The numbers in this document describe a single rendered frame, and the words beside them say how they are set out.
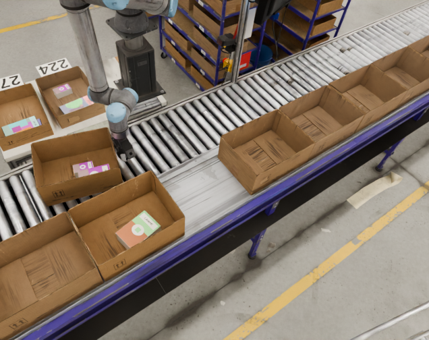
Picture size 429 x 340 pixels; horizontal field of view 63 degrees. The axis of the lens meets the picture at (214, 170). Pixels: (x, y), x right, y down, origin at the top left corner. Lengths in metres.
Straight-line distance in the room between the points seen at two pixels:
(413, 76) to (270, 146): 1.29
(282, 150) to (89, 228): 1.07
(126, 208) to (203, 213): 0.36
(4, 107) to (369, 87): 2.31
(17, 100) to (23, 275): 1.22
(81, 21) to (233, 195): 1.01
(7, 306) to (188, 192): 0.88
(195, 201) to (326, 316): 1.30
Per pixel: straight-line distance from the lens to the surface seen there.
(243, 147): 1.95
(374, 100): 2.52
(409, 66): 2.87
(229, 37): 2.35
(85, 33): 1.61
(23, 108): 2.47
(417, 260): 3.07
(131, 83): 2.30
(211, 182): 1.79
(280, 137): 2.04
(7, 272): 1.71
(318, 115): 2.25
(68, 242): 1.68
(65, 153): 2.10
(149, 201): 1.71
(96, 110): 2.28
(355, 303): 2.70
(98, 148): 2.10
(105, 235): 1.65
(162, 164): 2.01
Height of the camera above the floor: 2.35
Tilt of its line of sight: 53 degrees down
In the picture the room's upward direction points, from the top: 8 degrees clockwise
